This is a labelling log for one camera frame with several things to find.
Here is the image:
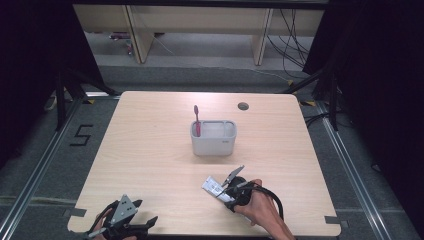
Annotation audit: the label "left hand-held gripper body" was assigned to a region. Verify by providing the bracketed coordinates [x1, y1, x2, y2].
[103, 194, 149, 240]

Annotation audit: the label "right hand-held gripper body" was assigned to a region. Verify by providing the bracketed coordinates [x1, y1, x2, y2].
[221, 164, 256, 214]

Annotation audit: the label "white toothpaste tube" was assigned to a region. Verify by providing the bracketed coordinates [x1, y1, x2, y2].
[201, 175, 253, 223]

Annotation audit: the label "grey toothbrush holder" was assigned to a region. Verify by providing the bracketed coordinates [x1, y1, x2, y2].
[189, 119, 238, 157]

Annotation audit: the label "pink and grey toothbrush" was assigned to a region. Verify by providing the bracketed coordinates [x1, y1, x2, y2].
[193, 104, 202, 138]

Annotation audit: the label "person's right hand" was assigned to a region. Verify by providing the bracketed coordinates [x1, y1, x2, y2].
[234, 179, 285, 232]

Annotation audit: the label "person's left hand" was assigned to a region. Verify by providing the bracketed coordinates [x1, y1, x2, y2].
[93, 213, 138, 240]

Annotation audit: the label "grey tape strip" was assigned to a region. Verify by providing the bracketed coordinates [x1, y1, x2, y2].
[63, 207, 88, 218]
[324, 215, 350, 230]

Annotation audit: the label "black metal stand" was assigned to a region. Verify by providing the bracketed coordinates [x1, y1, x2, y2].
[54, 68, 118, 132]
[282, 66, 340, 132]

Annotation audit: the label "red item under desk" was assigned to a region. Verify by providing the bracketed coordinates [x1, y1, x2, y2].
[109, 31, 133, 56]

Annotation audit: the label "light wooden desk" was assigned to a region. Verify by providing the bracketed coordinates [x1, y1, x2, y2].
[73, 4, 326, 66]

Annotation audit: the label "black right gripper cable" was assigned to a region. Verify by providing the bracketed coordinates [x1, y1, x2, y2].
[233, 184, 285, 223]

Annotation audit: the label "metal floor rail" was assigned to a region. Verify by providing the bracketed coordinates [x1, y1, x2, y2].
[0, 96, 84, 240]
[315, 99, 392, 240]

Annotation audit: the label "hanging black cables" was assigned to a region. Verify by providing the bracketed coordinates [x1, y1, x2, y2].
[266, 8, 315, 80]

